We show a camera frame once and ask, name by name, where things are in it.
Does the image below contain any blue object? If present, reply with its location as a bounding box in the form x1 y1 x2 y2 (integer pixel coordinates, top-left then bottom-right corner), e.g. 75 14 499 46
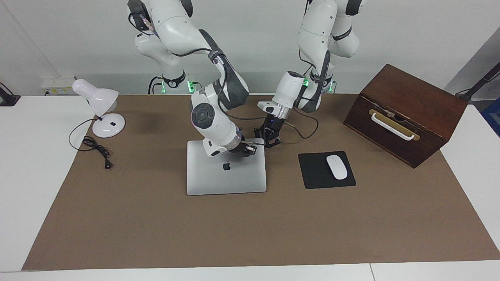
481 98 500 137

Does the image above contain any white power strip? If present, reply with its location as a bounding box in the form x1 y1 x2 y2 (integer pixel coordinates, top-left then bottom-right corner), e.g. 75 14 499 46
40 76 75 96

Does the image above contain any brown table mat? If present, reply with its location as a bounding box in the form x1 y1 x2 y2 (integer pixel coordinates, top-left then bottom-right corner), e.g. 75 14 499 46
21 94 500 271

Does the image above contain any black lamp power cable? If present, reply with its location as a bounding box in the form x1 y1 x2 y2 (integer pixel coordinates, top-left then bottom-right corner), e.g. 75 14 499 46
69 118 112 169

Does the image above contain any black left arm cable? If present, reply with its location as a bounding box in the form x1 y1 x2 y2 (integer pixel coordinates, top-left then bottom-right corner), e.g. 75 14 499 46
283 51 332 139

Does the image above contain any black stand pole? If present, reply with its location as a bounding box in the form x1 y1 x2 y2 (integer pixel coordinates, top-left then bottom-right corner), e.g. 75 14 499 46
455 62 500 103

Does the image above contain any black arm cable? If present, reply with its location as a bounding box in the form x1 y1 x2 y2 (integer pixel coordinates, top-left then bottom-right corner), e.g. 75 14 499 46
131 10 270 147
283 51 332 139

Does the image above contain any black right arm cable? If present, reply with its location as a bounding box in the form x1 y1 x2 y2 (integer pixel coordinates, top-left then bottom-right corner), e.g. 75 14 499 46
131 10 270 147

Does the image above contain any black mouse pad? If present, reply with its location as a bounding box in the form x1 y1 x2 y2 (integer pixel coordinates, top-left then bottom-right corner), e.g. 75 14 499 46
298 151 357 189

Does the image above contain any white box handle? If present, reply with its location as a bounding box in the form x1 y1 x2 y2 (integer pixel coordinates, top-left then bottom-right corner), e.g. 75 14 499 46
370 112 415 141

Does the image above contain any dark brown wooden box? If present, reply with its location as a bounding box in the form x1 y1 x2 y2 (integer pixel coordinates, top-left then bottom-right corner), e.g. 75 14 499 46
343 64 468 169

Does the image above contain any white computer mouse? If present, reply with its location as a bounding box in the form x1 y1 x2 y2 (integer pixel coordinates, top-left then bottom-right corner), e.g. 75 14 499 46
326 155 348 180

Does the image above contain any black right base cable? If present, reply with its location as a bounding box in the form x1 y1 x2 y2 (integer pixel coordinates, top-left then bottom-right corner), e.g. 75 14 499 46
148 76 164 94

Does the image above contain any black clamp mount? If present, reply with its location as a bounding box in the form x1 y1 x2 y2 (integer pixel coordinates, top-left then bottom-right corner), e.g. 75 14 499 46
0 83 21 107

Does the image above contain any silver laptop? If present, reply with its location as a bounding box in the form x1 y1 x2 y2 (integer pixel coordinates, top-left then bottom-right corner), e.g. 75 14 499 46
187 139 267 196

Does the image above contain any white desk lamp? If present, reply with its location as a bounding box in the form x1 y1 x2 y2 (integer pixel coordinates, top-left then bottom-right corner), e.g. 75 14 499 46
72 79 126 138

